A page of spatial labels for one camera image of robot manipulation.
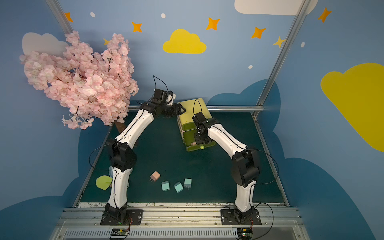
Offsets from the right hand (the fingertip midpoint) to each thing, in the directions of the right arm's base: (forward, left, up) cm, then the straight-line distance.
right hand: (203, 138), depth 91 cm
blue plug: (-27, +21, -11) cm, 36 cm away
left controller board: (-49, +40, -13) cm, 65 cm away
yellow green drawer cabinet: (+3, +11, +6) cm, 13 cm away
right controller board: (-46, -22, -15) cm, 53 cm away
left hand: (+13, +14, +13) cm, 23 cm away
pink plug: (-22, +28, -10) cm, 37 cm away
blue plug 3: (-25, +8, -11) cm, 28 cm away
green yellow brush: (-27, +58, -12) cm, 65 cm away
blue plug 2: (-27, +13, -11) cm, 32 cm away
